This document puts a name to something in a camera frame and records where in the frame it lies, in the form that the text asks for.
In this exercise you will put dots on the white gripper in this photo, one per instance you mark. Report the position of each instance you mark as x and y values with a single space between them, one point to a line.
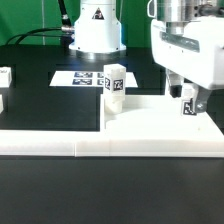
197 55

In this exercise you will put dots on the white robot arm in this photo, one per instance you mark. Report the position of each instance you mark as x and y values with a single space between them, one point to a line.
98 33

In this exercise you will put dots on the white sheet with markers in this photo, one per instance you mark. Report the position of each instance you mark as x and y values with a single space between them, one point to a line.
77 79

